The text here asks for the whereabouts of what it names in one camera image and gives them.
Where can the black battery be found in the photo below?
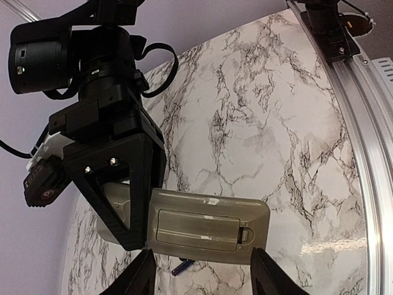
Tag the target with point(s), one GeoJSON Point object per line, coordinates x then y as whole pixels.
{"type": "Point", "coordinates": [184, 265]}

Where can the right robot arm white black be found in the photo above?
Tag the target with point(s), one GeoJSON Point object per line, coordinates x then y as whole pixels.
{"type": "Point", "coordinates": [80, 53]}

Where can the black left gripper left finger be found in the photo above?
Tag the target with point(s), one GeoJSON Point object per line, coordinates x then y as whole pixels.
{"type": "Point", "coordinates": [137, 279]}

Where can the front aluminium rail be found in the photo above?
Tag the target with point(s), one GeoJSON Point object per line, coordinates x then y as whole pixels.
{"type": "Point", "coordinates": [365, 101]}

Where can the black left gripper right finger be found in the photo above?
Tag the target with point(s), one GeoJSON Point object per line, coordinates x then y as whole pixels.
{"type": "Point", "coordinates": [268, 278]}

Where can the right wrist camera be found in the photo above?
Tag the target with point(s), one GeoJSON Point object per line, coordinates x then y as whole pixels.
{"type": "Point", "coordinates": [47, 177]}

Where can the white remote control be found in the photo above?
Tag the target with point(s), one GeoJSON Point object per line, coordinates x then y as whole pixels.
{"type": "Point", "coordinates": [202, 227]}

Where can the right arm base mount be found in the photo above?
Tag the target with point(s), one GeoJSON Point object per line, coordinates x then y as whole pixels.
{"type": "Point", "coordinates": [333, 31]}

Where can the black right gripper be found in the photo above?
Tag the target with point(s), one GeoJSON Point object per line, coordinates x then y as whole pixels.
{"type": "Point", "coordinates": [115, 177]}

